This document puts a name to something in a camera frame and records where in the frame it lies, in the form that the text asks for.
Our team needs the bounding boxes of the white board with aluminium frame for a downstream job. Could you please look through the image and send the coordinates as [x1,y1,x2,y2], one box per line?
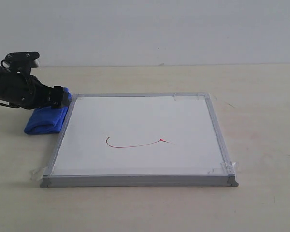
[40,93,238,188]

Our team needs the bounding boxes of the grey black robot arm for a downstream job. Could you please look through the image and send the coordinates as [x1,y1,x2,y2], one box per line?
[0,60,71,110]

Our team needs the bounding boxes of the clear tape front left corner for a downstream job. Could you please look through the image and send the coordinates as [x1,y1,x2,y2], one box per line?
[29,166,53,182]

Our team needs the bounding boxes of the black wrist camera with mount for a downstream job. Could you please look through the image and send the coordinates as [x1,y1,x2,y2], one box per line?
[0,51,40,75]

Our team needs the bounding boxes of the clear tape front right corner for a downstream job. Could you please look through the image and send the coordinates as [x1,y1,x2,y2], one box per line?
[207,161,240,175]

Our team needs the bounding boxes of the blue cloth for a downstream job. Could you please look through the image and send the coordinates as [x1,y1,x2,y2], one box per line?
[24,87,73,135]

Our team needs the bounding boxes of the clear tape back left corner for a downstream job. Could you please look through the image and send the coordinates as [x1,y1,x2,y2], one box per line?
[72,93,86,101]

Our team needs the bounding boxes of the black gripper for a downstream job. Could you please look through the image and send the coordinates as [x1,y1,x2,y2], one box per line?
[0,73,71,109]

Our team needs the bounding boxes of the clear tape corner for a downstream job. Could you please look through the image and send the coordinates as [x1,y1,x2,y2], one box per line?
[172,92,229,105]
[207,161,240,175]
[29,166,53,182]
[72,93,86,101]

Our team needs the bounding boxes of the clear tape back right corner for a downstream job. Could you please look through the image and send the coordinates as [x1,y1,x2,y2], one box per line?
[172,92,229,105]

